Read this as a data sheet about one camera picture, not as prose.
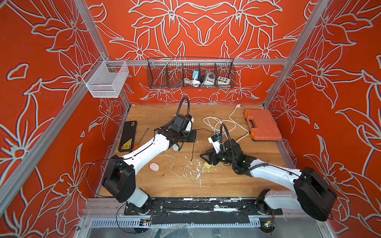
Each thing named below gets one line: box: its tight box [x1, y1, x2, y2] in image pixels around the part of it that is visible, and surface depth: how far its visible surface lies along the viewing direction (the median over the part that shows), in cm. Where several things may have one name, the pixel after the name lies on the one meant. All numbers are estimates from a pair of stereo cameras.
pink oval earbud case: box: [148, 162, 160, 172], surface depth 87 cm
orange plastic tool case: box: [244, 109, 283, 141], surface depth 103 cm
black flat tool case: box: [118, 120, 138, 153], surface depth 105 cm
